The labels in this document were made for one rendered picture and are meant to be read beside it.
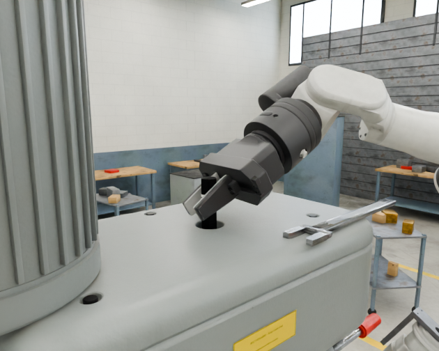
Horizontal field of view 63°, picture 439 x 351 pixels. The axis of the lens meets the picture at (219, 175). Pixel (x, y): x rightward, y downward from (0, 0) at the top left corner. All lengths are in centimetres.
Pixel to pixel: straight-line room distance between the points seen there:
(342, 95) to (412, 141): 13
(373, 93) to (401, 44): 803
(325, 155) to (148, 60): 403
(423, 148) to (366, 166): 822
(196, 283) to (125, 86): 731
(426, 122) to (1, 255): 53
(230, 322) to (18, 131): 23
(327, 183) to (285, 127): 605
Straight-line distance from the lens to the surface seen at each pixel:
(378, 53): 877
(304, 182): 663
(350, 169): 902
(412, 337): 73
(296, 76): 58
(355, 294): 52
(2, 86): 26
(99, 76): 739
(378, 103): 54
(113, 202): 487
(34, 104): 27
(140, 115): 771
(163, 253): 38
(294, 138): 48
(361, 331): 63
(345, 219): 49
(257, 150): 46
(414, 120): 59
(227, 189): 45
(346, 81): 55
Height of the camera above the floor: 204
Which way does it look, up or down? 10 degrees down
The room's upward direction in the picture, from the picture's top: straight up
